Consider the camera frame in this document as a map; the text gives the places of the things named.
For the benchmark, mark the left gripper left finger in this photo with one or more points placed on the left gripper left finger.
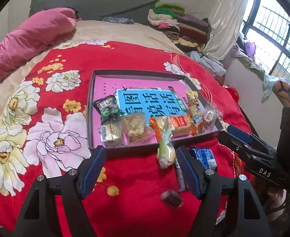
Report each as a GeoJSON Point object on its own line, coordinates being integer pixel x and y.
{"type": "Point", "coordinates": [38, 215]}

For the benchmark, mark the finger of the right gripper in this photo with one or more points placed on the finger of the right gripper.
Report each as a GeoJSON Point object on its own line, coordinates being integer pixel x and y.
{"type": "Point", "coordinates": [246, 135]}
{"type": "Point", "coordinates": [240, 147]}

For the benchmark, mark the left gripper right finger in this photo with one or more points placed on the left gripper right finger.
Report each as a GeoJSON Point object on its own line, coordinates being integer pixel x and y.
{"type": "Point", "coordinates": [229, 206]}

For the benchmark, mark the blue cookie snack pack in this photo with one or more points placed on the blue cookie snack pack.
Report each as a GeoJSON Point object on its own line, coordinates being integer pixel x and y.
{"type": "Point", "coordinates": [205, 156]}

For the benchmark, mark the yellow cartoon snack bar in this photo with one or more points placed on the yellow cartoon snack bar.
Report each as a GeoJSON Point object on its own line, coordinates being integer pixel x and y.
{"type": "Point", "coordinates": [194, 110]}

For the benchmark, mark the orange bread snack pack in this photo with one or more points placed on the orange bread snack pack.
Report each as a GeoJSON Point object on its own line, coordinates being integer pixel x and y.
{"type": "Point", "coordinates": [180, 125]}

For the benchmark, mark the dark brown cake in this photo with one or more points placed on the dark brown cake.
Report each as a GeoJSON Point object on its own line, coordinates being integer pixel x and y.
{"type": "Point", "coordinates": [172, 199]}

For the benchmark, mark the light green pastry pack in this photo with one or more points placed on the light green pastry pack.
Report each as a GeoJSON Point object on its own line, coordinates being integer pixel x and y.
{"type": "Point", "coordinates": [166, 154]}

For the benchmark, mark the clear yellow cake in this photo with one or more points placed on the clear yellow cake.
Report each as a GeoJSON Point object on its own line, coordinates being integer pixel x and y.
{"type": "Point", "coordinates": [111, 134]}

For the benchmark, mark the clear crispy cake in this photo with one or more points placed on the clear crispy cake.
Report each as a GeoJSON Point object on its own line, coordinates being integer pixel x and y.
{"type": "Point", "coordinates": [136, 129]}

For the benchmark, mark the green pea snack pack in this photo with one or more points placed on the green pea snack pack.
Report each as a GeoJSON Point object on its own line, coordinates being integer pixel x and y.
{"type": "Point", "coordinates": [108, 109]}

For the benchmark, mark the clear red label snack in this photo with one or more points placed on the clear red label snack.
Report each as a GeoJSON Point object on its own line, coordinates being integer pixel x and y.
{"type": "Point", "coordinates": [210, 116]}

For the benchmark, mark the person hand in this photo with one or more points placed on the person hand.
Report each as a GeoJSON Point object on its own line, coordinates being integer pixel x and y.
{"type": "Point", "coordinates": [271, 197]}

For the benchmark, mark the red plastic bag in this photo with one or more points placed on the red plastic bag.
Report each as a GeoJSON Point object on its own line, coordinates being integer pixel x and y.
{"type": "Point", "coordinates": [233, 92]}

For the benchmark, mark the floral basket with clothes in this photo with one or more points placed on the floral basket with clothes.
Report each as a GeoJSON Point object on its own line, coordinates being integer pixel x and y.
{"type": "Point", "coordinates": [216, 69]}

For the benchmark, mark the pink and blue book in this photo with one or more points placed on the pink and blue book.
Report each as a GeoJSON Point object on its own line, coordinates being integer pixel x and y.
{"type": "Point", "coordinates": [154, 95]}

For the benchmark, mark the red floral blanket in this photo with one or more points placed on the red floral blanket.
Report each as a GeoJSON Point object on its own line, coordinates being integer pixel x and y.
{"type": "Point", "coordinates": [126, 201]}

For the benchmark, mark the window with grille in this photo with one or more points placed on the window with grille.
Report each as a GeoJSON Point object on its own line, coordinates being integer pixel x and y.
{"type": "Point", "coordinates": [267, 25]}

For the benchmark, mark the stack of folded clothes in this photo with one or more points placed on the stack of folded clothes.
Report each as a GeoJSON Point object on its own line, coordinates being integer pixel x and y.
{"type": "Point", "coordinates": [186, 31]}

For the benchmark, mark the dark shallow box tray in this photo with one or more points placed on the dark shallow box tray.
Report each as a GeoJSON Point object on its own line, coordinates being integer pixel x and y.
{"type": "Point", "coordinates": [94, 124]}

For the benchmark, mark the cream curtain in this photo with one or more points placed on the cream curtain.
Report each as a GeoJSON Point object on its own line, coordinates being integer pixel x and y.
{"type": "Point", "coordinates": [225, 20]}

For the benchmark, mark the dark patterned pillow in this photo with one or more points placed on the dark patterned pillow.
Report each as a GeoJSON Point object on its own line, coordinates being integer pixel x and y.
{"type": "Point", "coordinates": [119, 20]}

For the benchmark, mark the pink quilt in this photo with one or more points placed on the pink quilt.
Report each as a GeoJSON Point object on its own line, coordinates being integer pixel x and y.
{"type": "Point", "coordinates": [37, 33]}

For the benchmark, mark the grey headboard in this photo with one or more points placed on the grey headboard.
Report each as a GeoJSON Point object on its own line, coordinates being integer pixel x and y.
{"type": "Point", "coordinates": [99, 9]}

